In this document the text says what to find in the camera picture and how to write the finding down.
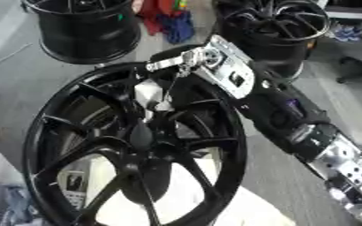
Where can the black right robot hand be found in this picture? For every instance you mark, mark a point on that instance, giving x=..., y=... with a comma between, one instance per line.
x=181, y=52

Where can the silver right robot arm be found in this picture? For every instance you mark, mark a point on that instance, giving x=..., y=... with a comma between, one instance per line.
x=282, y=114

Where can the black wheel rim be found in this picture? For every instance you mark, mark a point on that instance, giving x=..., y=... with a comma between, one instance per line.
x=86, y=32
x=271, y=44

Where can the black spoked wheel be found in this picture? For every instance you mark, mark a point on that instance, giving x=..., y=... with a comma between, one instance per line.
x=217, y=153

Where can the blue cloth bag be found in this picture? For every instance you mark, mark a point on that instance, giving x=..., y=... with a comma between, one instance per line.
x=179, y=28

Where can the red cloth bag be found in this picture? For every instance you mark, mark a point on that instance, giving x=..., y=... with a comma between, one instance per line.
x=155, y=14

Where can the white sheet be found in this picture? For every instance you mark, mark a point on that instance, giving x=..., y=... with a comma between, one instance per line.
x=240, y=212

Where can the small printed card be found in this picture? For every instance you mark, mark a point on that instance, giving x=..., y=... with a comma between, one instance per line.
x=74, y=185

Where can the black office chair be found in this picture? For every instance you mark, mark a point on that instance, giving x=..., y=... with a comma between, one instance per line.
x=359, y=66

